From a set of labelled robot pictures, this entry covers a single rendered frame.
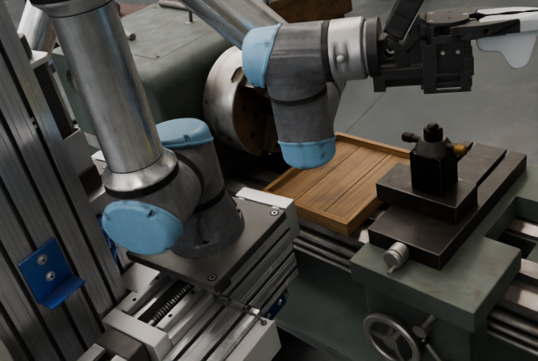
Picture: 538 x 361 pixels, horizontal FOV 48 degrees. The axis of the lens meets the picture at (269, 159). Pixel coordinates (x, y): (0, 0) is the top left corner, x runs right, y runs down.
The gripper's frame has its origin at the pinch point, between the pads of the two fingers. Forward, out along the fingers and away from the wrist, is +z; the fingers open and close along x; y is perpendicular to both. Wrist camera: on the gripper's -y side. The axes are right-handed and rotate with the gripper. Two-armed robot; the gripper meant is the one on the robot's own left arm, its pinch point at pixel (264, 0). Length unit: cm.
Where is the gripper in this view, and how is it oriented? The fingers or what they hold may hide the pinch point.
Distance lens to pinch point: 168.7
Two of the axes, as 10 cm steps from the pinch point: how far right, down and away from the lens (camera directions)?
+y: 8.6, 1.6, -4.9
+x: 5.1, -3.8, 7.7
